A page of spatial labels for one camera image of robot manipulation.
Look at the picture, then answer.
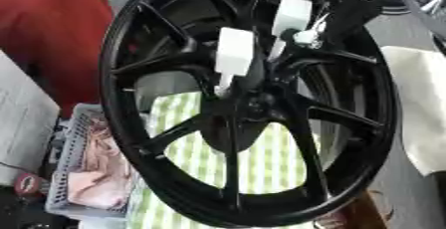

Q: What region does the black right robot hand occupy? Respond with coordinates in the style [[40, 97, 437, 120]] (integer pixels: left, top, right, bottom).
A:
[[277, 0, 387, 54]]

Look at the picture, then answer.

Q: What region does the white pin with flat head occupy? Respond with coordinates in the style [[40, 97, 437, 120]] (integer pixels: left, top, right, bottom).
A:
[[265, 0, 316, 63], [212, 26, 258, 98]]

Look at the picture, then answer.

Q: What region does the black spoked wheel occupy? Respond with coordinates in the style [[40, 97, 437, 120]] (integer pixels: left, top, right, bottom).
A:
[[96, 0, 404, 229]]

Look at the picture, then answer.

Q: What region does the white cloth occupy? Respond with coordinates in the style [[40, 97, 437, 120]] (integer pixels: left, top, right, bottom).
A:
[[377, 45, 446, 178]]

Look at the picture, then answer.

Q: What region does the pink cloth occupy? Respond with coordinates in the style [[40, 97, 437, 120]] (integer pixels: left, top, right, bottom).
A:
[[66, 116, 139, 210]]

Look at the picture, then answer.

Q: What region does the red fabric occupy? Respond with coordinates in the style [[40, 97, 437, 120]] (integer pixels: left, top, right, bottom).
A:
[[0, 0, 117, 117]]

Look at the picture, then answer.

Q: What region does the grey plastic basket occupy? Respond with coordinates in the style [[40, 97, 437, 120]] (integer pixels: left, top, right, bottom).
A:
[[43, 103, 148, 221]]

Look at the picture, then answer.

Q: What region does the white padded panel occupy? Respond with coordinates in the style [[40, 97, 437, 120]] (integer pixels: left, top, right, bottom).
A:
[[0, 49, 63, 187]]

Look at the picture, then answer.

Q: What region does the red round object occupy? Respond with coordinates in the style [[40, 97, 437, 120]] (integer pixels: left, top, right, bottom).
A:
[[12, 172, 44, 197]]

